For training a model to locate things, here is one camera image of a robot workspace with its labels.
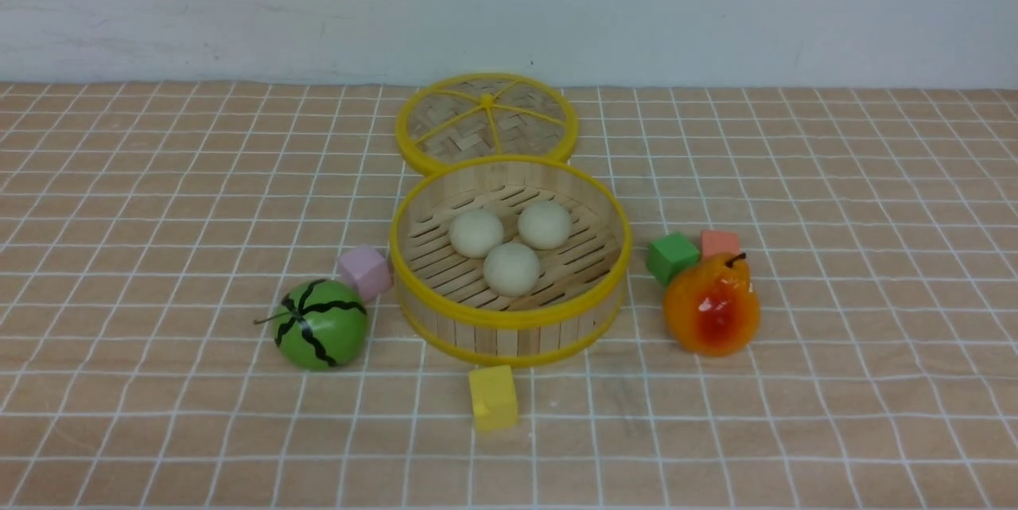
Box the green foam cube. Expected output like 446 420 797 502
646 233 701 286

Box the orange toy pear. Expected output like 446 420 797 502
662 252 761 357

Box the green toy watermelon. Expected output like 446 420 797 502
252 278 370 370

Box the cream steamed bun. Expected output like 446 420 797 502
449 208 504 259
483 242 541 298
517 200 573 250

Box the yellow foam cube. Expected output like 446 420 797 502
468 365 519 433

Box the bamboo steamer tray yellow rim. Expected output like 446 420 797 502
390 155 632 369

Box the pink foam cube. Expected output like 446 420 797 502
336 245 394 301

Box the beige checkered tablecloth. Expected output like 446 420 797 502
1 83 1017 509

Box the orange foam cube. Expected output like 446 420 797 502
699 228 741 260

